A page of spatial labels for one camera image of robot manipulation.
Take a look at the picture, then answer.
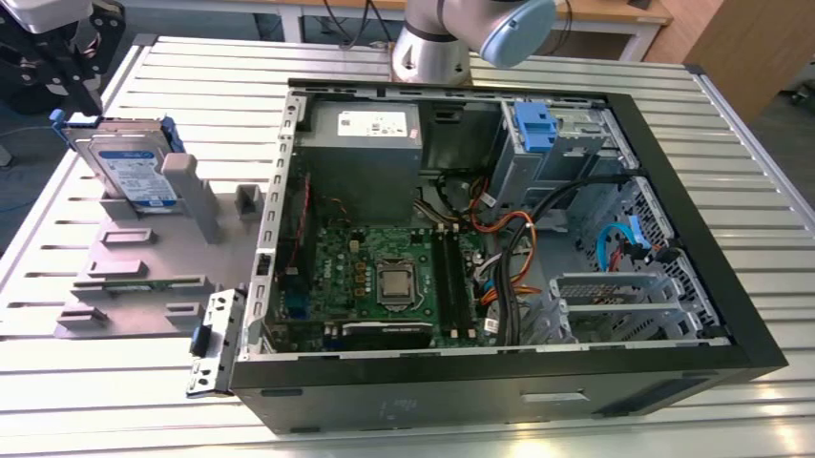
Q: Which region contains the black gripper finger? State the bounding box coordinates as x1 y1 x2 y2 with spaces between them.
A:
79 0 127 117
0 21 98 117

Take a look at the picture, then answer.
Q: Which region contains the hard disk in blue carrier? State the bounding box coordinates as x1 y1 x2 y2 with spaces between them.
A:
48 108 186 211

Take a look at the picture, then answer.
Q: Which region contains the grey plastic parts rack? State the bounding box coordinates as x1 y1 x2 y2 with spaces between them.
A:
54 153 267 343

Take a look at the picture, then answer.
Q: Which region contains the grey power supply unit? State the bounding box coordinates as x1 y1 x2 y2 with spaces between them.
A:
295 99 426 225

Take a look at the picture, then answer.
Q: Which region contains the green motherboard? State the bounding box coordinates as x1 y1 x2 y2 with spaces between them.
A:
267 223 504 349

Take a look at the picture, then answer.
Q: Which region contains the CPU socket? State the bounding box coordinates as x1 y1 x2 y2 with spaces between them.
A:
371 256 427 310

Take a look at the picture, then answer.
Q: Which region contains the silver CPU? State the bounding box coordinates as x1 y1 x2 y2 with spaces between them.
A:
379 270 415 298

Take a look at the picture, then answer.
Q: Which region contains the metal optical drive cage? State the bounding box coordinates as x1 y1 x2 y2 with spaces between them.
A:
490 99 638 206

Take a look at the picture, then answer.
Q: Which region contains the black RAM slot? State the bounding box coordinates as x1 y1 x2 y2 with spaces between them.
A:
444 222 478 340
431 222 462 341

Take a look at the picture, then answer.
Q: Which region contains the black graphics card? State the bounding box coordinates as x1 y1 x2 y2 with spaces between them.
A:
322 319 435 352

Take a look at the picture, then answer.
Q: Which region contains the light wooden desk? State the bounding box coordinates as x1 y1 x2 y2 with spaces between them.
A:
559 0 677 63

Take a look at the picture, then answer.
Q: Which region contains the black open PC case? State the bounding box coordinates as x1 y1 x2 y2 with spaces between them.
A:
228 78 791 435

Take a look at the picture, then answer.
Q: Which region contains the brown wooden cabinet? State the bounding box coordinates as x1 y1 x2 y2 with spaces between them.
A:
646 0 815 125

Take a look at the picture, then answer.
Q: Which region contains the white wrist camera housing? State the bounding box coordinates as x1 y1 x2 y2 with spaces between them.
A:
10 0 95 34

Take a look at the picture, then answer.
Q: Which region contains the white desk frame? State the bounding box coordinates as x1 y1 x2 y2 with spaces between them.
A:
124 0 408 47

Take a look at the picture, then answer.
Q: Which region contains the thin red wire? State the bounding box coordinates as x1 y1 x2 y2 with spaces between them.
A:
284 170 315 276

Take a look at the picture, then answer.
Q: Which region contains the metal card retention bracket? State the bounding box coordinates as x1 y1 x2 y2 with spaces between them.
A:
183 285 250 400

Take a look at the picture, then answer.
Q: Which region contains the blue plastic drive bracket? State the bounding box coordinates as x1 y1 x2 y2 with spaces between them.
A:
514 102 556 154

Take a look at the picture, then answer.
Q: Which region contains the orange wire bundle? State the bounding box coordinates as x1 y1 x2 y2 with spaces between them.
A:
467 176 547 306

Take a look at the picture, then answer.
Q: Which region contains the black cable bundle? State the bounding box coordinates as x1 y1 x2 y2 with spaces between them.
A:
495 174 630 347

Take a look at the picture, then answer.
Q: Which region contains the blue data wire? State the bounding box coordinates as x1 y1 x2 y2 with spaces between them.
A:
597 215 657 274

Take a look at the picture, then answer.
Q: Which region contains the black power connector wire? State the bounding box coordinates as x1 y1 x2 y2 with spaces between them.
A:
639 245 687 266

